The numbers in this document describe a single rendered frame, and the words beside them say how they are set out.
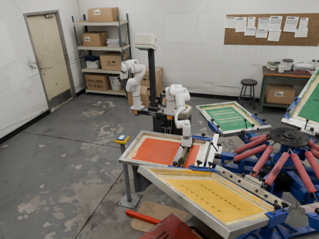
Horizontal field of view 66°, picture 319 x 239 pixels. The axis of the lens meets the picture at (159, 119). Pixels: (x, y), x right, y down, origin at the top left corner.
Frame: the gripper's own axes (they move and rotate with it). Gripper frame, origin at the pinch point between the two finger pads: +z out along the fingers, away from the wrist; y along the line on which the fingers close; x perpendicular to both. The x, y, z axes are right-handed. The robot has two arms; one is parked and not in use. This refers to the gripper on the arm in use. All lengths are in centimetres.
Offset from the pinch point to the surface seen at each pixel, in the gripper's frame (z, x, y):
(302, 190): -3, 32, -95
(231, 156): -2.3, 2.7, -42.5
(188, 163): 6.1, 12.2, -4.7
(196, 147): 6.0, -16.4, -6.8
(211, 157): -2.5, 9.2, -25.8
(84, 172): 101, -44, 167
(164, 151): 6.0, -1.2, 22.4
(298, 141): -30, 7, -91
